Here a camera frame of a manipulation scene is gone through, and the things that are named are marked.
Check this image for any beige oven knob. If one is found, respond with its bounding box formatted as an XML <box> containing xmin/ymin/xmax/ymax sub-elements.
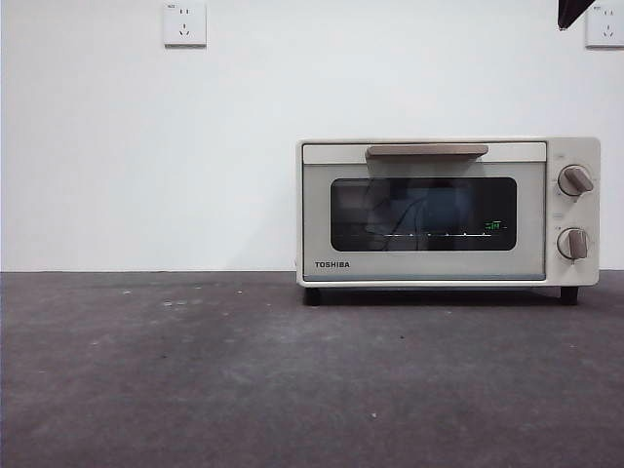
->
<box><xmin>556</xmin><ymin>226</ymin><xmax>591</xmax><ymax>259</ymax></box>
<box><xmin>557</xmin><ymin>165</ymin><xmax>595</xmax><ymax>199</ymax></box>

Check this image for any blue ribbed bowl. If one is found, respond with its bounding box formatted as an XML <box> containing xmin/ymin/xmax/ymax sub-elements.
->
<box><xmin>407</xmin><ymin>187</ymin><xmax>472</xmax><ymax>230</ymax></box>

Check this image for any white wall socket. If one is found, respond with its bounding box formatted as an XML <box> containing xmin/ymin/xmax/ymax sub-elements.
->
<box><xmin>163</xmin><ymin>1</ymin><xmax>209</xmax><ymax>49</ymax></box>
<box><xmin>584</xmin><ymin>4</ymin><xmax>624</xmax><ymax>49</ymax></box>

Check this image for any cream toaster oven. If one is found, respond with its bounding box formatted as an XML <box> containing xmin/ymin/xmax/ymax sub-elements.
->
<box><xmin>294</xmin><ymin>136</ymin><xmax>602</xmax><ymax>307</ymax></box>

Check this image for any oven door with beige handle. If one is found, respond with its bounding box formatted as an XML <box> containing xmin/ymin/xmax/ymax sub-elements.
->
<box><xmin>301</xmin><ymin>140</ymin><xmax>547</xmax><ymax>283</ymax></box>

